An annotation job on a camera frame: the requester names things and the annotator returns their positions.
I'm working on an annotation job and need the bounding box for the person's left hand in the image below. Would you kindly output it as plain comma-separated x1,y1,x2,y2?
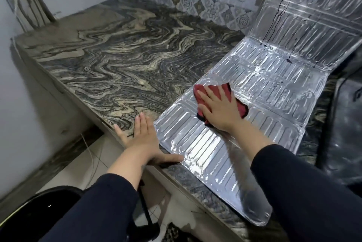
114,113,184,167

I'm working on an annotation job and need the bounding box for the person's right hand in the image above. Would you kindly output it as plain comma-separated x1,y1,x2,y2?
196,85,247,133

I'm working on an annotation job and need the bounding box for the red cleaning cloth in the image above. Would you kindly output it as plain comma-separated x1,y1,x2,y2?
193,83,249,128

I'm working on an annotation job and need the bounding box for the person's right forearm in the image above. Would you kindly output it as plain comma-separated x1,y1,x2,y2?
223,125,362,242

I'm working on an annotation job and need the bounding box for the person's left forearm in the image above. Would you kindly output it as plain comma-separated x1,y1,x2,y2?
39,149,155,242

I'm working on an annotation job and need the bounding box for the silver embossed foil splash guard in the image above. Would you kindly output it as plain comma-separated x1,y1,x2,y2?
153,0,362,227

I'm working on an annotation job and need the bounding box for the black metal stand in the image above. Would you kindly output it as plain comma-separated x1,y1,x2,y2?
132,179,161,242

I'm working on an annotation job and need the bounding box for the black patterned floor mat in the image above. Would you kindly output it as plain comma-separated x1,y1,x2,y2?
161,222,196,242

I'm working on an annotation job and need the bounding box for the black gas stove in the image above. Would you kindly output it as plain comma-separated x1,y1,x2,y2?
315,49,362,190

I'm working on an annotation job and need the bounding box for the black round bin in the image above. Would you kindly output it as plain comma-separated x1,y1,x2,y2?
0,186,87,242

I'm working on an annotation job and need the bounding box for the thin loose wire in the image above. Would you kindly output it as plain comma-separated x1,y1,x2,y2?
80,133,103,191

